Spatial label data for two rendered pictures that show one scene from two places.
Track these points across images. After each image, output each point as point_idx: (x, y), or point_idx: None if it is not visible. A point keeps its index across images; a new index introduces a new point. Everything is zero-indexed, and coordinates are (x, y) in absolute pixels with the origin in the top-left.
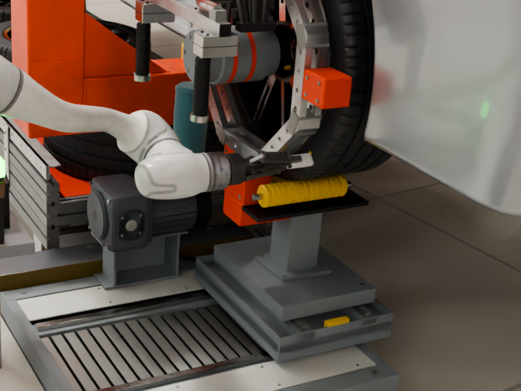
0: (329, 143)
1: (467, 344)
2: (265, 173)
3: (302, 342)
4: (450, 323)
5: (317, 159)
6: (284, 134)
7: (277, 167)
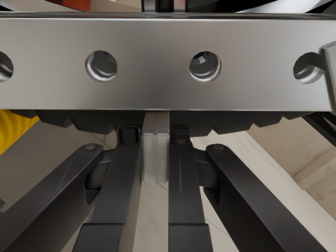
0: (281, 115)
1: (31, 188)
2: (68, 232)
3: None
4: (3, 159)
5: (191, 128)
6: (275, 72)
7: (138, 202)
